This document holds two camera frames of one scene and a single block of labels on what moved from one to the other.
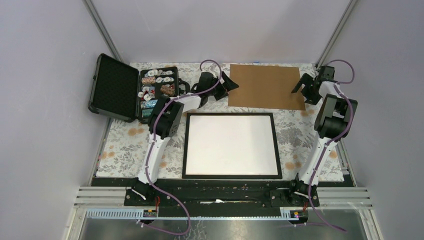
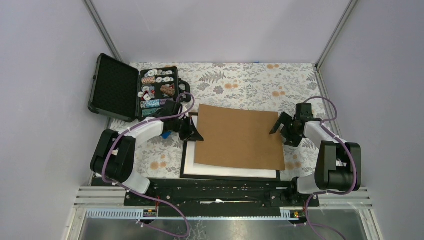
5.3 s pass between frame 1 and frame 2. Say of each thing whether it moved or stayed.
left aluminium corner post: stayed
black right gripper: moved
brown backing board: moved
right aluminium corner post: stayed
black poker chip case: stayed
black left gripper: moved
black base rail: stayed
